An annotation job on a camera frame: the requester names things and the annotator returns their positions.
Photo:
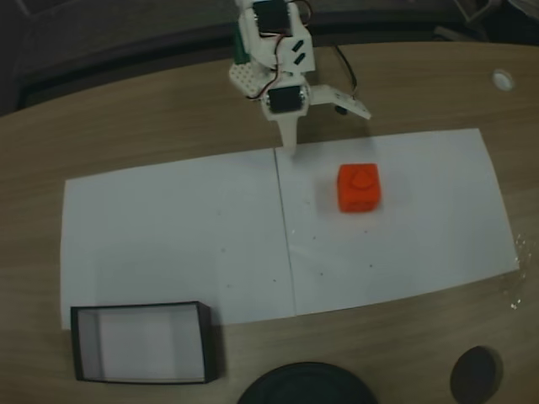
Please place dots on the orange cube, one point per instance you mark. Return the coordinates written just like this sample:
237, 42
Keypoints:
359, 189

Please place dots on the dark brown open box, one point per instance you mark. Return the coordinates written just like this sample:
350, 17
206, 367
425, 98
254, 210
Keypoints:
143, 341

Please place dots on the white paper sheet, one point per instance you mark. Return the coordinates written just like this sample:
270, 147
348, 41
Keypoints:
168, 235
400, 252

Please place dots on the small white round cap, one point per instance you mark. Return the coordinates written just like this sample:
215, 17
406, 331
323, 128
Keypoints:
503, 79

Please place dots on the black round-base stand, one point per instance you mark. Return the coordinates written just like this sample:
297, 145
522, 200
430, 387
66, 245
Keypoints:
307, 385

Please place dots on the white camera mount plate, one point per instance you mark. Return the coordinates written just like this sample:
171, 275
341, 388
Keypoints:
345, 101

